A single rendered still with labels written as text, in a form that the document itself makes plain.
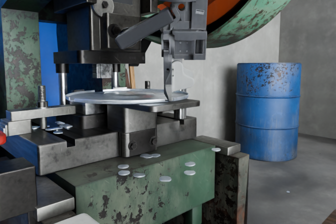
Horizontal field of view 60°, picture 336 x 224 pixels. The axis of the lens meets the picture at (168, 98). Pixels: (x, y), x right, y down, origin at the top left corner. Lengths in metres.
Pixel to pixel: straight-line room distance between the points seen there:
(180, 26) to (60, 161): 0.35
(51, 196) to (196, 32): 0.37
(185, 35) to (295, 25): 3.60
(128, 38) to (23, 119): 0.32
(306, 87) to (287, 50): 0.53
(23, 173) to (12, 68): 0.47
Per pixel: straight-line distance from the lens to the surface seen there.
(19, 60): 0.91
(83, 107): 0.75
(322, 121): 3.97
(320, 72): 3.94
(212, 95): 2.99
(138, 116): 0.67
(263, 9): 0.91
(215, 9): 0.95
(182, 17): 0.54
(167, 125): 0.77
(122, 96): 0.65
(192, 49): 0.54
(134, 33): 0.54
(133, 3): 0.79
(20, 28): 0.92
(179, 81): 0.57
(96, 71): 0.79
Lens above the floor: 0.85
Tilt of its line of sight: 6 degrees down
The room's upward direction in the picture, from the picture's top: straight up
